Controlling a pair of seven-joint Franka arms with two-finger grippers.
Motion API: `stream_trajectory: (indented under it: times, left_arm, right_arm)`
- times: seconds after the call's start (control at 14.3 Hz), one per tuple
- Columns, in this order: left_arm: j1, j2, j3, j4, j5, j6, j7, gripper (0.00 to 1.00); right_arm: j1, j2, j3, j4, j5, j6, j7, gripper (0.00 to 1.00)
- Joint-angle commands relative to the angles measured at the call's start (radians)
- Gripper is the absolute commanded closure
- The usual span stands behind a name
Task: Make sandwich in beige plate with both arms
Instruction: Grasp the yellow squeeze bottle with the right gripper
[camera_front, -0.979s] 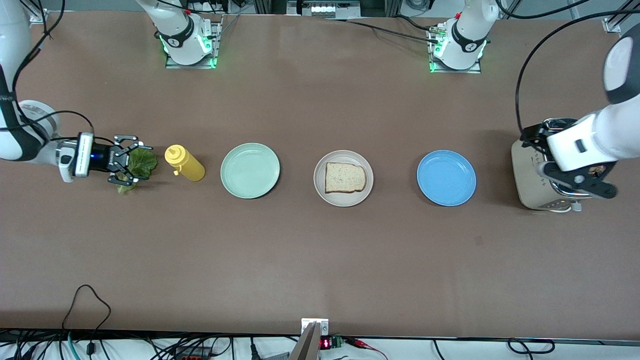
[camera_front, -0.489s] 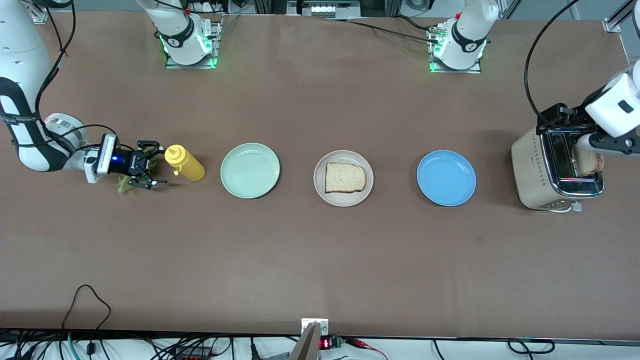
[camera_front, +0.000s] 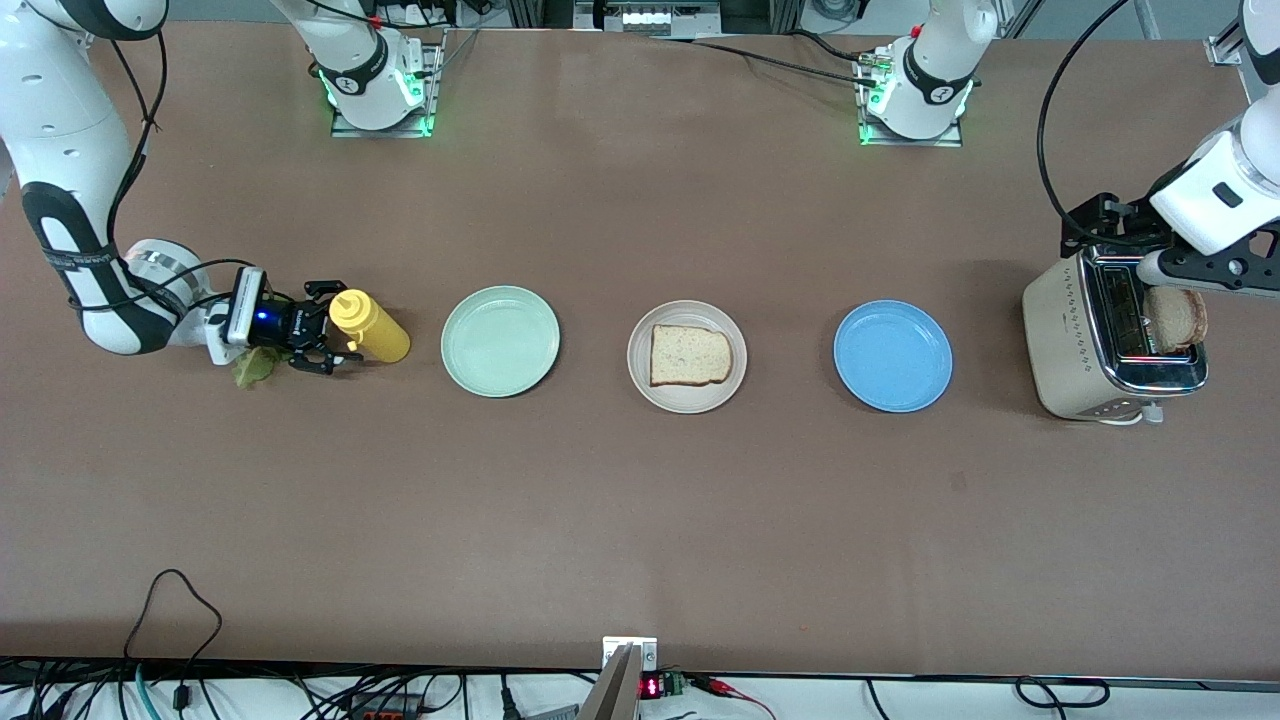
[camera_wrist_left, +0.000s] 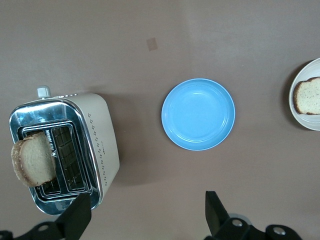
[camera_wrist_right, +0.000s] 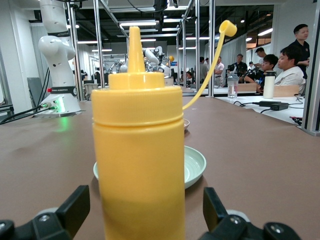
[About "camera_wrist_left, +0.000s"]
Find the blue plate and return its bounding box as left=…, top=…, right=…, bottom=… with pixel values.
left=161, top=78, right=236, bottom=152

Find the bread slice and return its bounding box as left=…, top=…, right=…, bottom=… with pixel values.
left=11, top=131, right=57, bottom=188
left=293, top=76, right=320, bottom=116

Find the brown tape patch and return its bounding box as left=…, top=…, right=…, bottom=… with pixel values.
left=146, top=37, right=158, bottom=52

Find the beige plate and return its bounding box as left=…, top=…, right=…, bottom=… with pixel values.
left=289, top=57, right=320, bottom=131

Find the beige chrome toaster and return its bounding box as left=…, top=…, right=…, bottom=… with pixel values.
left=9, top=85, right=121, bottom=216

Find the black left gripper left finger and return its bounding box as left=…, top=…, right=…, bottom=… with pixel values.
left=0, top=192, right=92, bottom=240

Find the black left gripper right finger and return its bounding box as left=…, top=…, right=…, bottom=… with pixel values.
left=204, top=191, right=301, bottom=240

